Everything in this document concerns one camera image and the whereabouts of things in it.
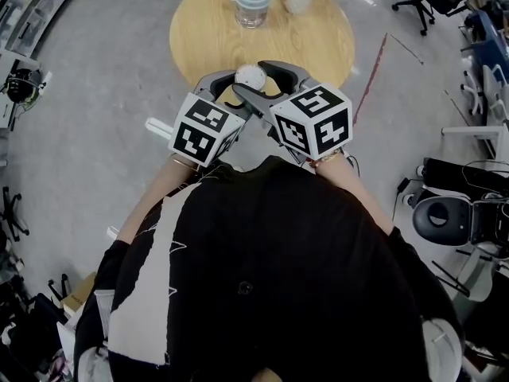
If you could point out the white power strip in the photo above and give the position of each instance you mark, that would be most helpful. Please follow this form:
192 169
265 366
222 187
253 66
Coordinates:
159 129

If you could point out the white round cotton swab container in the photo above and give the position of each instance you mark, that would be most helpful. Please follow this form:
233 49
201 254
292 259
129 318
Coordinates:
249 77

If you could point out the person's right forearm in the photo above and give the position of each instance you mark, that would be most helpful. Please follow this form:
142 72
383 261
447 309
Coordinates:
358 193

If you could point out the grey shelf unit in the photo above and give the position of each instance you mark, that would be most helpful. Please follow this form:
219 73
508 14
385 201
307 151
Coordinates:
36 10

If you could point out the glass jar with blue lid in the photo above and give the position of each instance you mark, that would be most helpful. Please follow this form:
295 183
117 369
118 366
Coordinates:
252 4

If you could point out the cardboard box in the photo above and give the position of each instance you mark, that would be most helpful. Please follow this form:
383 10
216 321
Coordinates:
79 295

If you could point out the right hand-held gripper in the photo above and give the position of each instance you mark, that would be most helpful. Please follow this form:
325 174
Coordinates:
314 122

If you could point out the person's black white shirt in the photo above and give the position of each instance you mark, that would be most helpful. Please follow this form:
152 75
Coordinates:
278 273

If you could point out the black flat case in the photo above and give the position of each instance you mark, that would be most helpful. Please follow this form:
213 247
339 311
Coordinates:
457 175

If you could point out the person's left forearm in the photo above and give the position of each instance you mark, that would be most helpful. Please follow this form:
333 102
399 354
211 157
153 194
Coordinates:
159 189

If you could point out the white desk frame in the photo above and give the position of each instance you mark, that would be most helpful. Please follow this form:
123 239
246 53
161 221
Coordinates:
477 131

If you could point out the white office chair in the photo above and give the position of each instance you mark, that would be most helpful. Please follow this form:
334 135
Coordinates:
493 90

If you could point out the grey black round device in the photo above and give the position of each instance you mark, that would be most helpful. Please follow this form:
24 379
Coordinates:
441 219

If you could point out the black chair base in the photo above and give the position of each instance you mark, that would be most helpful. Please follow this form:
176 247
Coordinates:
12 213

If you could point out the gold bangle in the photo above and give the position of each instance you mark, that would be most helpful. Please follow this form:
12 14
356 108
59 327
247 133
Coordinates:
183 162

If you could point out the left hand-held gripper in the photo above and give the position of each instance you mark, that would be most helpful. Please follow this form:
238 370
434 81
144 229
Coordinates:
207 131

